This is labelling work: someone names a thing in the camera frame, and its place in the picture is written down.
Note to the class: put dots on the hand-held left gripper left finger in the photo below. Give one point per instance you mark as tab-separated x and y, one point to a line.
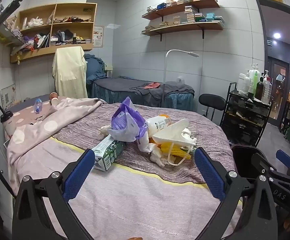
78	177

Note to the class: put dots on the pink polka dot blanket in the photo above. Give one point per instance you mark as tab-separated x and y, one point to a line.
59	120

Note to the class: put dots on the small white device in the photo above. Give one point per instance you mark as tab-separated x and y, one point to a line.
180	80

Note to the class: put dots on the red cloth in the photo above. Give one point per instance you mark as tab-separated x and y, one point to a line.
153	85

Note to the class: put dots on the black drink cup with straw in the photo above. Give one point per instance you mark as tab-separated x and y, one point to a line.
6	117

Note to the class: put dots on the white side table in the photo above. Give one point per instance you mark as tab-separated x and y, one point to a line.
109	71

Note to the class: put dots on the clear plastic wrapper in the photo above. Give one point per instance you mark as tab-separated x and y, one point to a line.
145	145

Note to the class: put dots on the row of small boxes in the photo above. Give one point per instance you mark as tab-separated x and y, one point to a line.
83	40

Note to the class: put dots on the black trolley cart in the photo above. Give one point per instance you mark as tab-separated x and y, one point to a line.
245	120

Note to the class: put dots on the blue bedding pile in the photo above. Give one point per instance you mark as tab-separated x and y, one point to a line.
94	67

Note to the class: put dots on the dark grey blanket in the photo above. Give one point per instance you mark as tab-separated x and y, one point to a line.
175	88

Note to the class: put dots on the black folded cloth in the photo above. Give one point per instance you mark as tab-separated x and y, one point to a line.
62	36

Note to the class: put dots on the purple striped blanket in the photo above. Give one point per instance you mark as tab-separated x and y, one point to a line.
140	165

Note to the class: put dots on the white plastic jug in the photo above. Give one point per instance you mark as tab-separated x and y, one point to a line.
243	83

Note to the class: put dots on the massage bed with dark cover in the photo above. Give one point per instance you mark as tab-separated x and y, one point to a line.
119	87

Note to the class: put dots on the pale yellow cloth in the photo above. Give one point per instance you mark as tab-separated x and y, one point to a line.
69	75

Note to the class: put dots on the clear plastic water bottle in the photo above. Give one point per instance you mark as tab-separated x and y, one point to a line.
38	106

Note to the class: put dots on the green milk carton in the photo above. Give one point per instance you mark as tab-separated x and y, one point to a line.
107	152

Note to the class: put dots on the dark brown bottle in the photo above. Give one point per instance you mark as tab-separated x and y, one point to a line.
259	90

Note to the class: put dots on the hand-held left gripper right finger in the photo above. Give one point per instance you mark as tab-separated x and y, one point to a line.
210	175

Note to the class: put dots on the yellow foil wrapper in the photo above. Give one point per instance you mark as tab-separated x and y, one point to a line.
176	152

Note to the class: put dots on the white paper plate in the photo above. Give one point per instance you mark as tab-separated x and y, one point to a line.
170	135

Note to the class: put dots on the white plastic bags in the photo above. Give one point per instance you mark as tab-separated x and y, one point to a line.
34	22

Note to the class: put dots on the white floor lamp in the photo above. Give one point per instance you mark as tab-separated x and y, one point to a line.
180	51

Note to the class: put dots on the pink bed with yellow stripe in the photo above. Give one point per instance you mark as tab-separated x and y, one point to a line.
134	205

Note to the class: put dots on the wall poster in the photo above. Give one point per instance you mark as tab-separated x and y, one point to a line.
98	36

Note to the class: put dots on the wooden cubby wall shelf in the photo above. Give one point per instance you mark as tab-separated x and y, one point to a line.
59	50

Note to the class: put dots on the wall sticker with code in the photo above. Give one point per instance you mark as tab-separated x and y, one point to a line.
8	96

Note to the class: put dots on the pile of mixed clothes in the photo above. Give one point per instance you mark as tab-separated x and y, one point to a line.
37	41

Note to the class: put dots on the black round stool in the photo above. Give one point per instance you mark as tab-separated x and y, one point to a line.
211	102

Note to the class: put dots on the brown rim paper cup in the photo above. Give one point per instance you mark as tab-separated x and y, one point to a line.
53	95

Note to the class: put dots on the white orange plastic bottle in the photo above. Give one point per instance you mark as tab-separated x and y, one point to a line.
157	126

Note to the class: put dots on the purple plastic bag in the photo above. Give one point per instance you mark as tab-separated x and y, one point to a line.
124	122

